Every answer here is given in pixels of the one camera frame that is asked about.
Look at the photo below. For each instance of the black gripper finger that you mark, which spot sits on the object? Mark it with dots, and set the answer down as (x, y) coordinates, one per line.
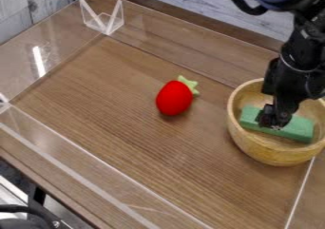
(280, 119)
(264, 117)

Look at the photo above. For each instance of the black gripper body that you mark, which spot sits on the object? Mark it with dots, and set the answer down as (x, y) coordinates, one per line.
(295, 74)

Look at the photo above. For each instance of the green rectangular block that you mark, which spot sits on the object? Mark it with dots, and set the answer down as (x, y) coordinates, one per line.
(298, 130)

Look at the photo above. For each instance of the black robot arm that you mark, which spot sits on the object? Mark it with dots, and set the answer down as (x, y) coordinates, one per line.
(307, 15)

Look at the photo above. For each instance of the light wooden bowl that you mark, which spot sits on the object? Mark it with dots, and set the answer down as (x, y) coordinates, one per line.
(266, 148)

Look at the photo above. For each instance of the red plush strawberry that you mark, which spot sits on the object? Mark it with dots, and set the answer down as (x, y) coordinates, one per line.
(175, 96)

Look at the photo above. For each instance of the clear acrylic corner bracket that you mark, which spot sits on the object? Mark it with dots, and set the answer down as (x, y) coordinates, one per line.
(104, 23)

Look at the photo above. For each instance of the clear acrylic tray wall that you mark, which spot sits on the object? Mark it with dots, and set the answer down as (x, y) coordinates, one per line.
(105, 197)

